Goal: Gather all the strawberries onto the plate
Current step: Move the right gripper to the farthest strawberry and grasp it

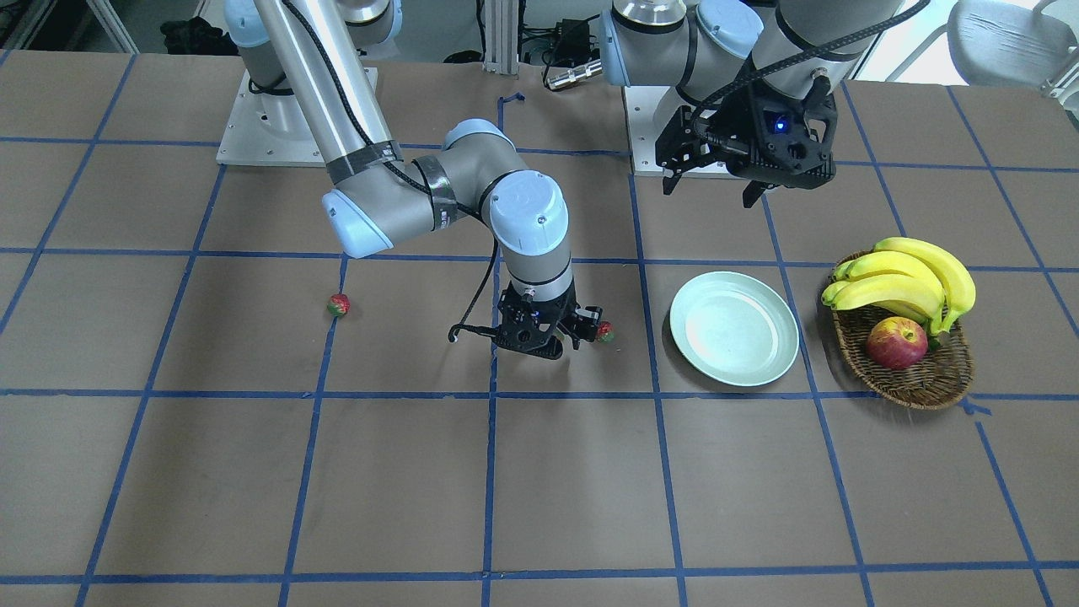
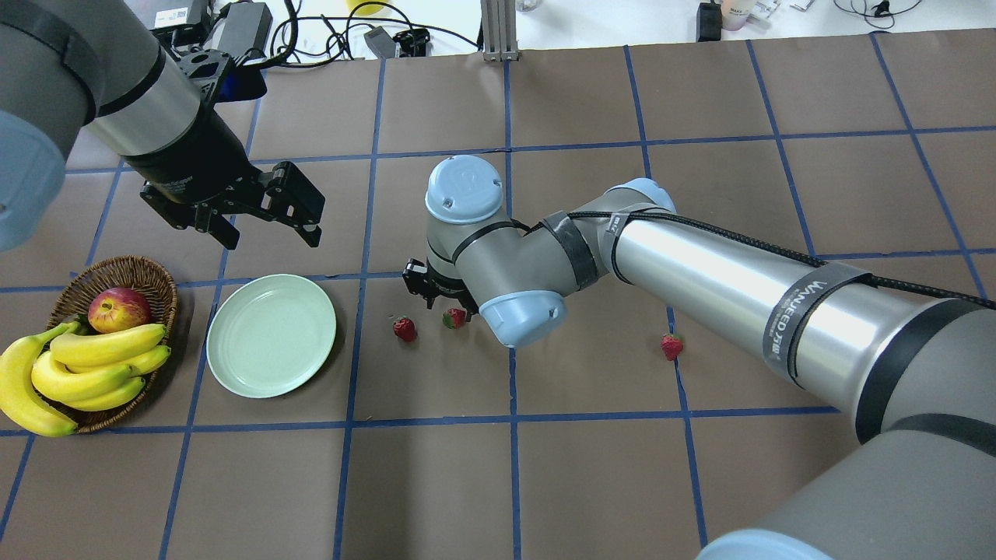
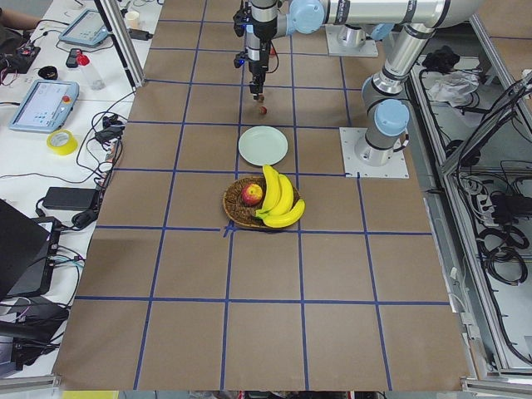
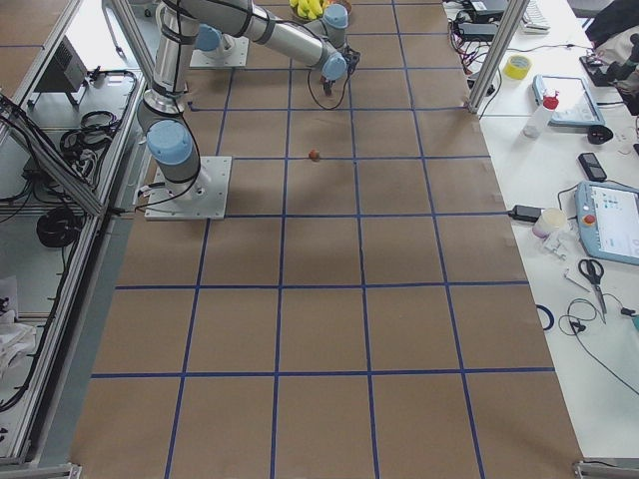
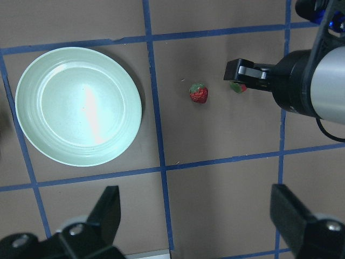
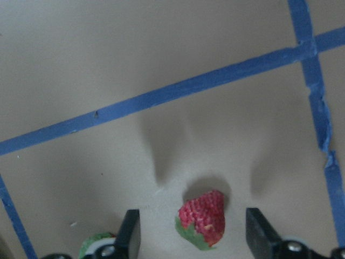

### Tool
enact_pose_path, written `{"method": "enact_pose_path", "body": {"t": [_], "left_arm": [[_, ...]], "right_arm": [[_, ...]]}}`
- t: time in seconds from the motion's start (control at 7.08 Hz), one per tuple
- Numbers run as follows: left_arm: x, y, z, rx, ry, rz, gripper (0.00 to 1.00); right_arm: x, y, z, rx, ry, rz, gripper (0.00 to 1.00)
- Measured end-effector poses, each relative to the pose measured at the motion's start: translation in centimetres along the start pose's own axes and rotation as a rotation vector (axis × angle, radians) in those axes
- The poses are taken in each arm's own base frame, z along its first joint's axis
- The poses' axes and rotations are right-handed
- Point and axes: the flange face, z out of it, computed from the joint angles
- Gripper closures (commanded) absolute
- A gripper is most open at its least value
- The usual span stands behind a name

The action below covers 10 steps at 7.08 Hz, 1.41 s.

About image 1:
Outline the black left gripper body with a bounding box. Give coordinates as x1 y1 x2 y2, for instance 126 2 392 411
656 80 837 188

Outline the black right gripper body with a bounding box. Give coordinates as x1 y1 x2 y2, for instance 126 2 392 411
493 287 581 360

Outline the red strawberry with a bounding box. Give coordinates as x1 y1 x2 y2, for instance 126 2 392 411
326 293 352 318
596 321 615 343

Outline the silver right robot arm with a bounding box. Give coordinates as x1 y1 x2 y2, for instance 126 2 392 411
224 1 610 360

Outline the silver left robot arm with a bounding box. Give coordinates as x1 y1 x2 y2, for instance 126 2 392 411
599 1 907 207

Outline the light green plate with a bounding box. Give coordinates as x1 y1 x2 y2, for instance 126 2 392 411
669 271 800 387

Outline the black power adapter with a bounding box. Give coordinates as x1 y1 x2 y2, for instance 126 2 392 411
552 19 591 63

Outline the yellow banana bunch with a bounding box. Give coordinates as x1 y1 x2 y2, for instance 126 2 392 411
821 237 978 337

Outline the red apple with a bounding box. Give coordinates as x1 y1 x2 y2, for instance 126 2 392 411
866 316 929 370

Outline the grey chair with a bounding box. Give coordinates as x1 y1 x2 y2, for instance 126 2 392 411
944 1 1076 108

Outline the brown wicker basket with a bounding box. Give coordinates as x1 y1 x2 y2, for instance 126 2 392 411
830 250 975 411

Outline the silver cable connector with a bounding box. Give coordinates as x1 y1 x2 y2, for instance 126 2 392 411
544 59 604 92

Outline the aluminium frame post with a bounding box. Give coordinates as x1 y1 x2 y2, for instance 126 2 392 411
480 0 521 78

